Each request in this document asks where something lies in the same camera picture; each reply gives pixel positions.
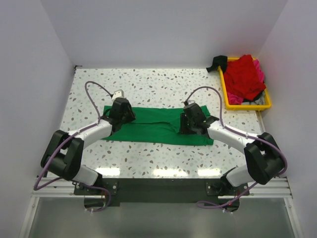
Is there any green t shirt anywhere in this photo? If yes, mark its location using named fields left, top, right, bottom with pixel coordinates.
left=103, top=107, right=213, bottom=146

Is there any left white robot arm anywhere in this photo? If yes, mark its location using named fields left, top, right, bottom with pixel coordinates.
left=39, top=98, right=136, bottom=194

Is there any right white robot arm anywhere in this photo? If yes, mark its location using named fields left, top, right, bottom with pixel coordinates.
left=180, top=103, right=287, bottom=195

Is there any red t shirt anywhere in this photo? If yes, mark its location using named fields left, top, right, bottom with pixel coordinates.
left=223, top=55, right=266, bottom=101

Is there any black garment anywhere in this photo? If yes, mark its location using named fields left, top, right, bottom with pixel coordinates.
left=206, top=55, right=228, bottom=73

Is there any grey garment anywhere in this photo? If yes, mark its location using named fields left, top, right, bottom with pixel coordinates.
left=249, top=91, right=265, bottom=105

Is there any yellow plastic bin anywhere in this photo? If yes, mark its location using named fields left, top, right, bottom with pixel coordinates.
left=218, top=58, right=271, bottom=111

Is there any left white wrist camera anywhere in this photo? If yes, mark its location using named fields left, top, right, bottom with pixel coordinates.
left=111, top=89, right=124, bottom=101

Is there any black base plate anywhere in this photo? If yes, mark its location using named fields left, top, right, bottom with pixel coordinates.
left=74, top=178, right=248, bottom=207

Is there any aluminium rail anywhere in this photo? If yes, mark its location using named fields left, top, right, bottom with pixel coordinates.
left=32, top=178, right=292, bottom=199

